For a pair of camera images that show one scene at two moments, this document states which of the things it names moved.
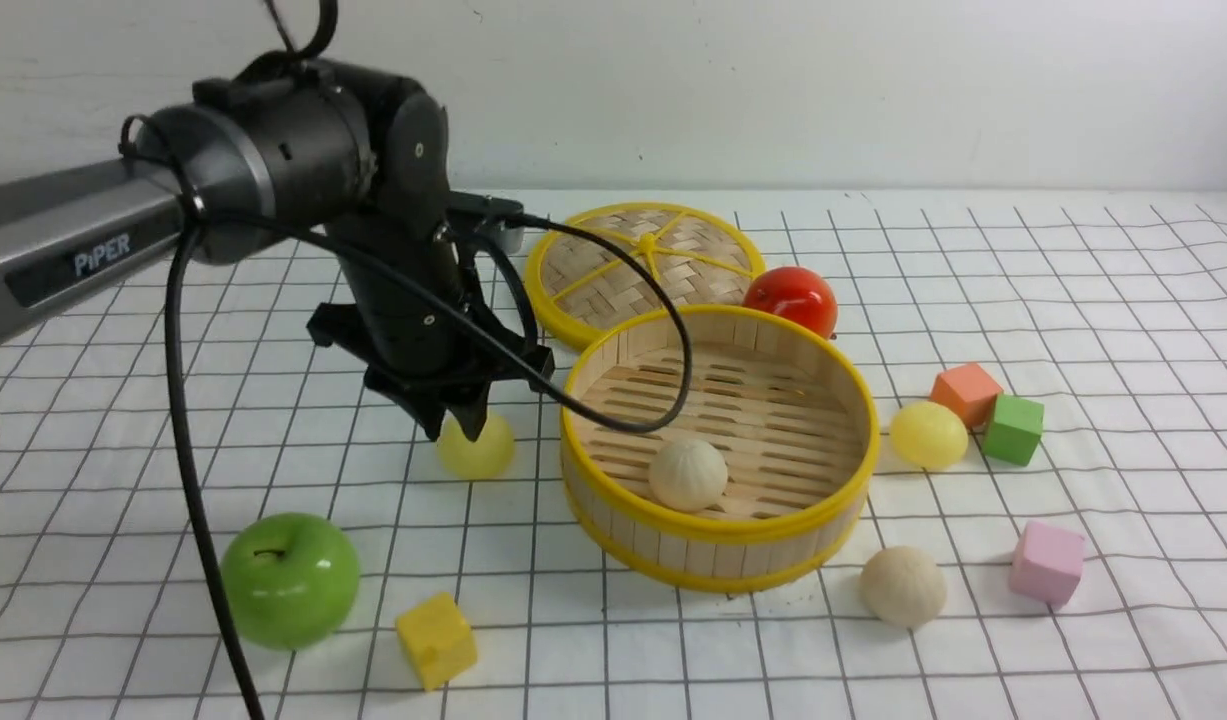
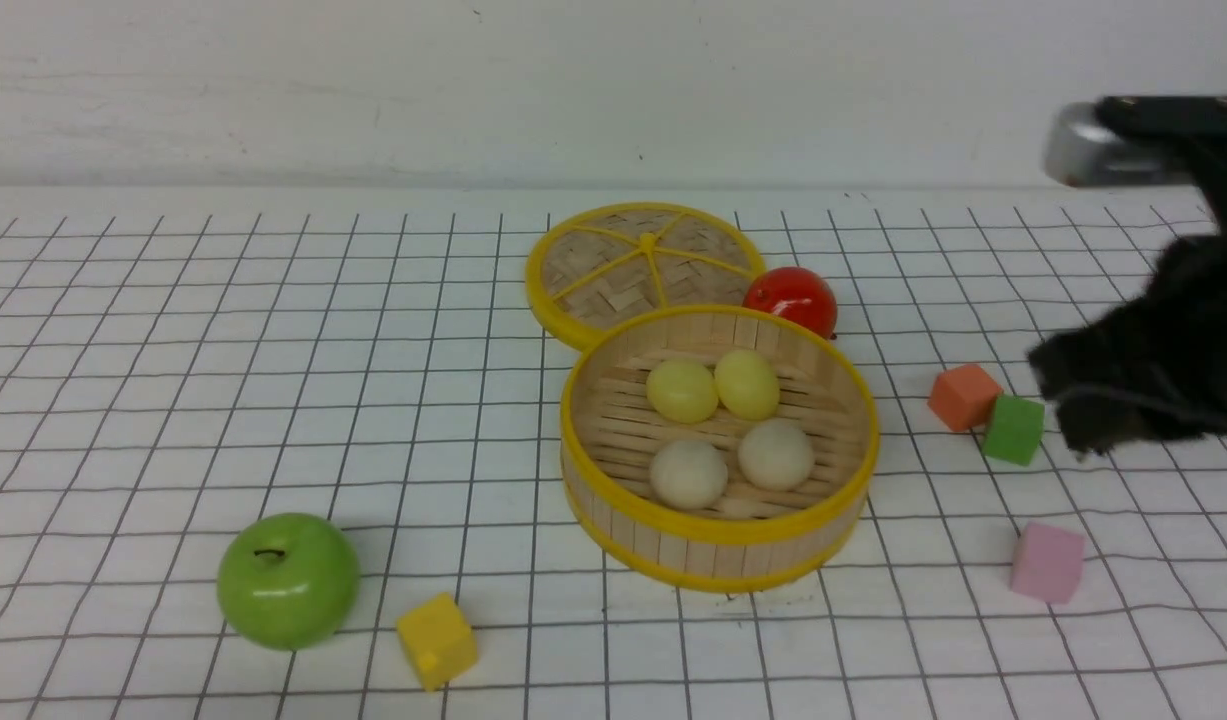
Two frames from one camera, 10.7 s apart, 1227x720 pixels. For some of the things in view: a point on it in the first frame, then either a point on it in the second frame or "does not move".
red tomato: x=796 y=291 does not move
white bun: x=688 y=475 does not move
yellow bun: x=928 y=435 → x=747 y=385
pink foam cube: x=1047 y=562 does not move
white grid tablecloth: x=1060 y=524 does not move
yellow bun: x=485 y=457 → x=682 y=391
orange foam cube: x=967 y=390 does not move
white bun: x=903 y=586 → x=776 y=455
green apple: x=290 y=580 does not move
